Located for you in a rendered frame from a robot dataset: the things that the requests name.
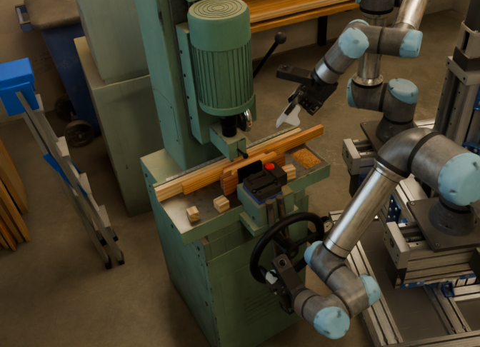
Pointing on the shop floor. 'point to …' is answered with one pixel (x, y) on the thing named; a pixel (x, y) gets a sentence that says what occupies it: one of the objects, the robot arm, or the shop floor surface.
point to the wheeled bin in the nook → (63, 58)
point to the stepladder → (56, 153)
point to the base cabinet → (227, 287)
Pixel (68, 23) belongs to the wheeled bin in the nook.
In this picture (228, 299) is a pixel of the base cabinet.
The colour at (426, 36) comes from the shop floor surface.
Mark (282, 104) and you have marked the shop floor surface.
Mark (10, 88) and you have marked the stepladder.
